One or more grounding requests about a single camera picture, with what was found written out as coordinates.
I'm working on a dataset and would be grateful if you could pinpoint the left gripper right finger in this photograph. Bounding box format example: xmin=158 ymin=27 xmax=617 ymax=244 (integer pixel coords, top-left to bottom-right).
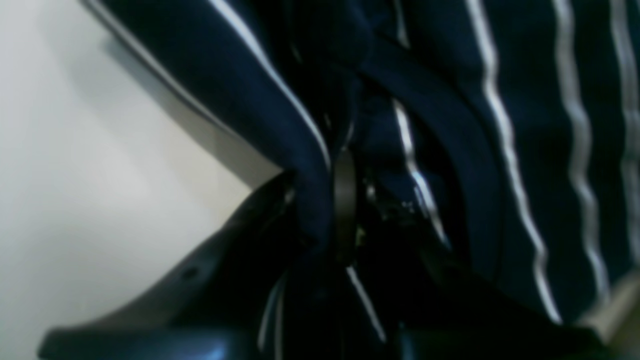
xmin=333 ymin=151 xmax=606 ymax=360

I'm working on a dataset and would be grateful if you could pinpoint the navy white striped t-shirt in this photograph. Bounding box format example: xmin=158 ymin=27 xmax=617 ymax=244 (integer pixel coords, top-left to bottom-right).
xmin=87 ymin=0 xmax=639 ymax=360

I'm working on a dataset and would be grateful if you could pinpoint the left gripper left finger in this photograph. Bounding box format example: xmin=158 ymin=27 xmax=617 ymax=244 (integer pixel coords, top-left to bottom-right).
xmin=38 ymin=172 xmax=303 ymax=360

